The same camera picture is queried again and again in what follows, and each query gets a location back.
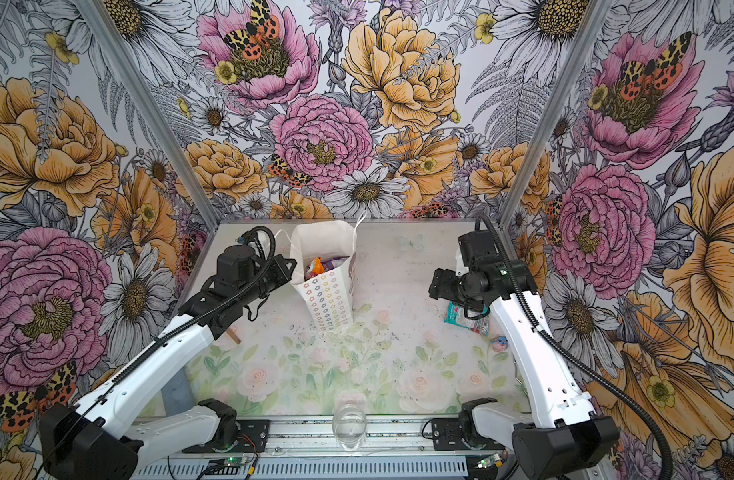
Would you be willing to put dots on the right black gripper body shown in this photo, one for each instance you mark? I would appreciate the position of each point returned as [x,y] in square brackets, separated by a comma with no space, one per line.
[442,285]

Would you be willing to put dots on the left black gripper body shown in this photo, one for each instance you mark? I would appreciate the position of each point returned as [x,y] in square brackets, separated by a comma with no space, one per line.
[280,269]

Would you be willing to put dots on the teal snack packet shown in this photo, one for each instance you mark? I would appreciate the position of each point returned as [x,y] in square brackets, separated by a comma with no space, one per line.
[474,322]

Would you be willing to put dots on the red Fox's candy packet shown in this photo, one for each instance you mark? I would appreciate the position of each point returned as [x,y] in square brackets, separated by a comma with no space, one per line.
[315,268]

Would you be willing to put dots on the white paper bag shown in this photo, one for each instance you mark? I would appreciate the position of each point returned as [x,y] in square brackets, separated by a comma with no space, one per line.
[329,296]

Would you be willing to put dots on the purple snack packet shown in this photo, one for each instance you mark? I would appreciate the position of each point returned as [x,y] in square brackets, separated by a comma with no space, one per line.
[334,263]

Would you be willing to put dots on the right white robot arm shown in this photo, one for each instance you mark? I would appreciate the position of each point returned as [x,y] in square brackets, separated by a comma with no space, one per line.
[554,395]

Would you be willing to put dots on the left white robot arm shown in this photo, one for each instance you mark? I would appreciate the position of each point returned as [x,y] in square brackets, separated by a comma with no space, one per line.
[97,437]

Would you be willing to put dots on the wooden block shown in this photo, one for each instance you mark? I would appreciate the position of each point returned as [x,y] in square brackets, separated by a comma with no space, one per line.
[231,338]

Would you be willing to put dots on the small blue pink toy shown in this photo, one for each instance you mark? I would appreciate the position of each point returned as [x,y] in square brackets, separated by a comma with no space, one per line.
[499,344]

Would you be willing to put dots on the clear plastic cup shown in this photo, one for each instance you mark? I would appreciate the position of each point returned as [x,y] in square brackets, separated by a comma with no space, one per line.
[349,426]

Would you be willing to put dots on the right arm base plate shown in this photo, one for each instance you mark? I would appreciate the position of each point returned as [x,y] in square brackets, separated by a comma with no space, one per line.
[447,434]

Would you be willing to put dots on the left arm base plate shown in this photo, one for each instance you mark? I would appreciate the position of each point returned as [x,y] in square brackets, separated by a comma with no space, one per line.
[237,436]

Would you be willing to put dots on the aluminium front rail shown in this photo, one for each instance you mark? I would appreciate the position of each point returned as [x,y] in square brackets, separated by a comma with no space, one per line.
[484,430]

